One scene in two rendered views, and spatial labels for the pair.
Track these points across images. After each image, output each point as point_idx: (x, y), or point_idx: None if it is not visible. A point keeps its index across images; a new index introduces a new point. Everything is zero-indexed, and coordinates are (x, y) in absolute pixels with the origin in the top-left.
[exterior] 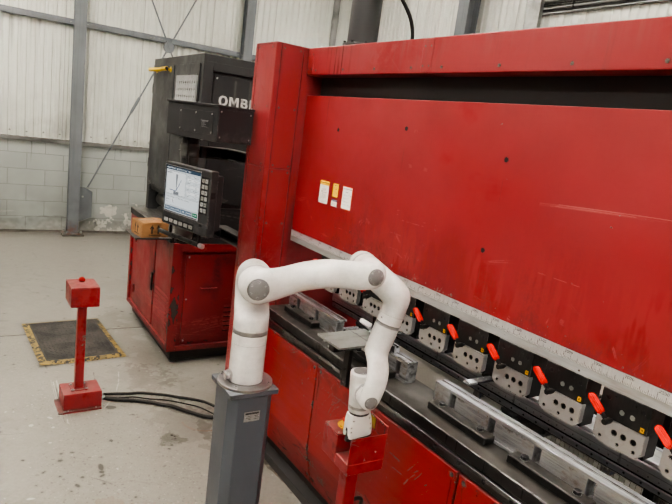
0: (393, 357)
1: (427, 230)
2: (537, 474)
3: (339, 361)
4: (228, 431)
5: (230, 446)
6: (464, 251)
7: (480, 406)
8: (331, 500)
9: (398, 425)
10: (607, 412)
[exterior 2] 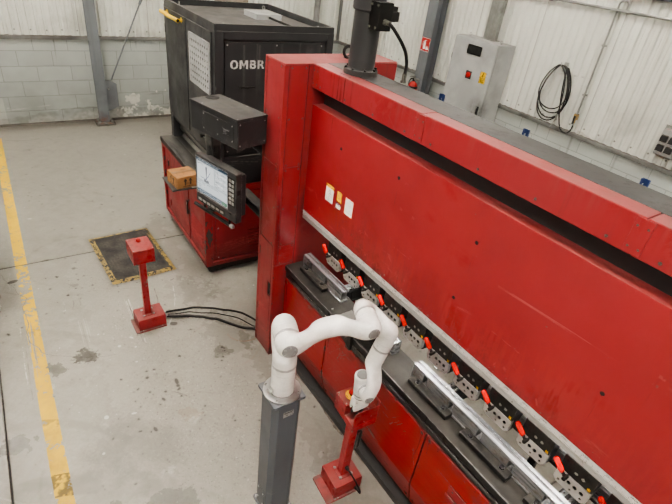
0: None
1: (412, 263)
2: (477, 450)
3: None
4: (273, 423)
5: (275, 430)
6: (439, 291)
7: (444, 391)
8: None
9: (387, 389)
10: (526, 433)
